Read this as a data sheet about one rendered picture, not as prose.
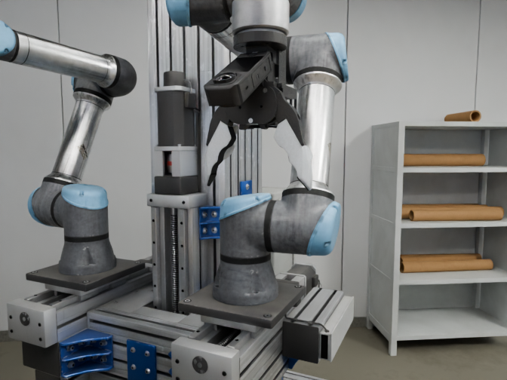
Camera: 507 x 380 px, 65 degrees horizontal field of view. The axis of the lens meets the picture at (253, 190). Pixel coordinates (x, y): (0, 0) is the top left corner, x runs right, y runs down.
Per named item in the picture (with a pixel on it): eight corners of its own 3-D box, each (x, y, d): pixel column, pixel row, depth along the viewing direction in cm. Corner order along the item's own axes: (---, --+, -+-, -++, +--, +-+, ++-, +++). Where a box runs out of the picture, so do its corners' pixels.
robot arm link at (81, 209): (81, 239, 104) (78, 188, 103) (50, 234, 111) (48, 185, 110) (118, 231, 114) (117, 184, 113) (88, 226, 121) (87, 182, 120)
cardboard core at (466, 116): (444, 114, 294) (470, 109, 264) (455, 114, 294) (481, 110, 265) (444, 125, 294) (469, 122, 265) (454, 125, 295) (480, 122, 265)
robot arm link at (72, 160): (46, 224, 109) (105, 50, 122) (16, 219, 117) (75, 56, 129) (83, 234, 119) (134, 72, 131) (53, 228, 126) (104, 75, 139)
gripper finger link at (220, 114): (228, 159, 56) (262, 106, 53) (222, 160, 54) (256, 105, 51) (204, 139, 57) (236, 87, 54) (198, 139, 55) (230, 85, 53)
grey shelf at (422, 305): (366, 326, 312) (372, 125, 296) (475, 322, 320) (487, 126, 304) (390, 356, 267) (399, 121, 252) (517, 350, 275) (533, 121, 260)
